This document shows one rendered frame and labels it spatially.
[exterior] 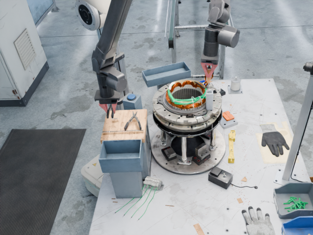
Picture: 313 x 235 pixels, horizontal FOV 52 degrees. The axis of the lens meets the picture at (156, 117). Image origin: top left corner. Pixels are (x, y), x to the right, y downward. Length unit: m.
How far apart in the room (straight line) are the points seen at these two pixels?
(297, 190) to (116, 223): 0.80
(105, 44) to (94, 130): 1.98
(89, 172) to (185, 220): 1.11
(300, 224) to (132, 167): 0.71
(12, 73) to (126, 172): 2.31
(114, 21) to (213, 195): 0.87
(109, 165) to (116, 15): 0.60
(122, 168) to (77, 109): 2.11
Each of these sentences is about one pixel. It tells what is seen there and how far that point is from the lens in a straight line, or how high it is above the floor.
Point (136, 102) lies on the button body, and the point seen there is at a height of 1.02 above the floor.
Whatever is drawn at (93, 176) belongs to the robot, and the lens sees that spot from 2.33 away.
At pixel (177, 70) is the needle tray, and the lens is 1.82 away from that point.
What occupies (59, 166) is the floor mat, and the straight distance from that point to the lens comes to 2.83.
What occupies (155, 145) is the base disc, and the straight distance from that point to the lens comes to 1.68.
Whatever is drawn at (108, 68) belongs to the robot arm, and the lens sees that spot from 1.23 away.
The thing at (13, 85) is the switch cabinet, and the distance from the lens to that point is 3.53.
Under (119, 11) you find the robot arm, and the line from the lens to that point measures 1.05.
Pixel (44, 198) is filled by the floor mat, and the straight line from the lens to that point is 2.66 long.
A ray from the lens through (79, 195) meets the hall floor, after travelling 2.59.
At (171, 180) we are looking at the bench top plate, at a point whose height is 0.78.
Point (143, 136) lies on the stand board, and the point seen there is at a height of 1.07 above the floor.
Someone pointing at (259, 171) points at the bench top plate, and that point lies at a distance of 1.61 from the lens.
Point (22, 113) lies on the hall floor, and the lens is 3.60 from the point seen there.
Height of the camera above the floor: 1.99
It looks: 40 degrees down
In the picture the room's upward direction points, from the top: 6 degrees counter-clockwise
